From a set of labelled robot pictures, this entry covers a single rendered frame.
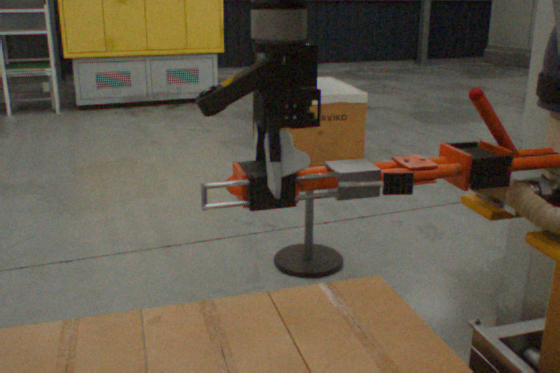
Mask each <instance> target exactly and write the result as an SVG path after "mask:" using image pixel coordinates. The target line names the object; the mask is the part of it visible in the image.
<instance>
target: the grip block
mask: <svg viewBox="0 0 560 373"><path fill-rule="evenodd" d="M439 157H447V158H448V164H456V163H459V164H461V165H462V176H461V177H455V178H446V179H444V180H446V181H448V183H450V184H452V185H454V186H456V187H458V188H460V189H462V191H464V192H465V191H469V189H471V190H478V189H487V188H496V187H503V186H506V187H508V186H509V184H510V177H511V171H512V164H513V157H514V151H511V150H507V149H505V148H503V147H501V146H498V145H496V144H494V143H489V142H487V141H485V140H480V142H479V147H478V142H476V141H473V142H462V143H440V153H439ZM469 184H470V186H469Z"/></svg>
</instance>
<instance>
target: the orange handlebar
mask: <svg viewBox="0 0 560 373"><path fill-rule="evenodd" d="M518 152H519V153H520V155H521V156H522V155H530V154H540V153H549V152H550V153H551V152H554V150H553V149H552V148H541V149H530V150H518ZM391 159H392V160H393V161H383V162H372V164H373V165H376V166H377V167H378V168H380V169H381V178H380V181H383V173H384V172H413V173H414V180H413V182H414V185H413V186H416V185H425V184H434V183H437V181H436V180H434V179H446V178H455V177H461V176H462V165H461V164H459V163H456V164H448V158H447V157H426V158H425V157H421V156H420V155H411V156H399V157H391ZM556 167H560V154H556V155H547V156H536V157H516V158H513V164H512V171H529V170H538V169H548V168H556ZM327 172H328V171H327V168H326V166H319V167H309V168H306V169H305V170H302V171H300V175H307V174H317V173H327ZM235 180H238V179H237V178H236V175H235V174H234V175H232V176H230V177H229V178H228V179H227V180H226V181H235ZM338 186H339V181H338V179H337V178H330V179H309V180H300V181H299V192H305V191H315V190H324V189H333V188H337V187H338ZM226 188H227V191H228V192H229V193H230V194H234V195H236V196H242V186H241V187H226Z"/></svg>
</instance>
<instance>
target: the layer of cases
mask: <svg viewBox="0 0 560 373"><path fill-rule="evenodd" d="M268 293H269V295H268ZM268 293H267V292H260V293H254V294H248V295H236V296H229V297H224V298H218V299H212V300H206V301H193V302H187V303H182V304H176V305H170V306H164V307H151V308H145V309H143V310H142V313H143V323H144V333H145V344H146V357H147V370H146V359H145V349H144V339H143V328H142V319H141V310H134V311H128V312H116V313H110V314H104V315H98V316H92V317H80V318H74V319H68V320H62V321H56V322H45V323H39V324H33V325H27V326H21V327H20V326H15V327H9V328H3V329H1V330H0V373H474V372H473V371H472V370H471V369H470V367H469V366H468V365H466V364H465V363H464V362H463V360H462V359H460V358H459V357H458V356H457V354H456V353H454V352H453V351H452V350H451V349H450V347H449V346H448V345H447V344H446V343H445V342H444V341H443V340H442V339H441V338H440V337H439V336H438V335H437V334H436V333H435V332H434V331H433V330H432V329H431V328H430V327H429V326H428V325H427V324H426V323H425V322H424V320H423V319H422V318H421V317H420V316H419V315H418V314H417V313H416V312H415V311H414V310H413V309H412V308H411V307H410V306H409V305H408V304H407V303H406V302H405V301H403V299H402V298H401V297H400V296H399V295H398V294H397V293H396V291H395V290H394V289H393V288H392V287H390V286H389V284H388V283H387V282H386V281H385V280H383V279H382V277H381V276H380V275H375V276H368V277H362V278H357V279H351V280H345V281H332V282H326V283H320V284H315V285H309V286H302V287H296V288H290V289H278V290H272V291H269V292H268Z"/></svg>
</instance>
